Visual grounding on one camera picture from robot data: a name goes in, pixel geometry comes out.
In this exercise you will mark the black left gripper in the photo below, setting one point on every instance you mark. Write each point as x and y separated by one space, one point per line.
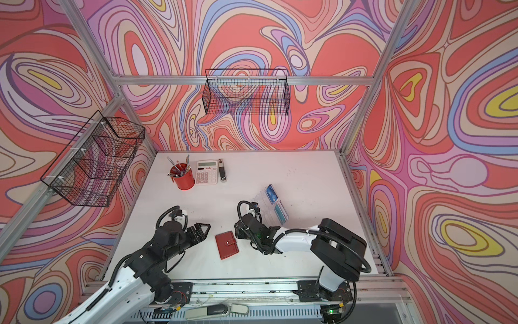
201 236

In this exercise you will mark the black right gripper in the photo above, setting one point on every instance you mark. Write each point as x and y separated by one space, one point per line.
240 233

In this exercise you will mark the red leather card holder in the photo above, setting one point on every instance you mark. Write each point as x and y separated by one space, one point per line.
226 244

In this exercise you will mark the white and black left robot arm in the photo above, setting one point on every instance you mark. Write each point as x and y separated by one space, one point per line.
141 278

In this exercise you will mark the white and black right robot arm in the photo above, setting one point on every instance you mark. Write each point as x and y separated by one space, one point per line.
341 251

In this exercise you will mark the clear plastic card tray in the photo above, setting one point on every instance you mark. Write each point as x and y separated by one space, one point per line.
266 209

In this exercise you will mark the teal credit card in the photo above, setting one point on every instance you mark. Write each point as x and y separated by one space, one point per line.
281 213

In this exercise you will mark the red metal pen bucket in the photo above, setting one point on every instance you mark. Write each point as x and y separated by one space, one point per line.
181 174

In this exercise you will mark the pink desk calculator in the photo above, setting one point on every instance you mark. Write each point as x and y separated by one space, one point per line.
206 173

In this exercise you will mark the beige and black stapler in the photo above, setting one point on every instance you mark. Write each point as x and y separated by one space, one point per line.
222 172

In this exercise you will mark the grey pencil in bucket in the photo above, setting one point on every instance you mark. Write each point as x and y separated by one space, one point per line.
173 164

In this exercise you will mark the black wire basket on left wall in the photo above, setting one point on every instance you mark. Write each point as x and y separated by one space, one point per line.
95 167

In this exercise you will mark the black wire basket on wall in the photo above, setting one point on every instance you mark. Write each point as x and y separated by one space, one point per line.
249 92
95 167

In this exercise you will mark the black wire basket on back wall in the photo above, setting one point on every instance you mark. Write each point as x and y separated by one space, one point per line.
249 92

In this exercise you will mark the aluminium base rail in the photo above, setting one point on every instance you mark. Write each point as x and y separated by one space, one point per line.
279 298

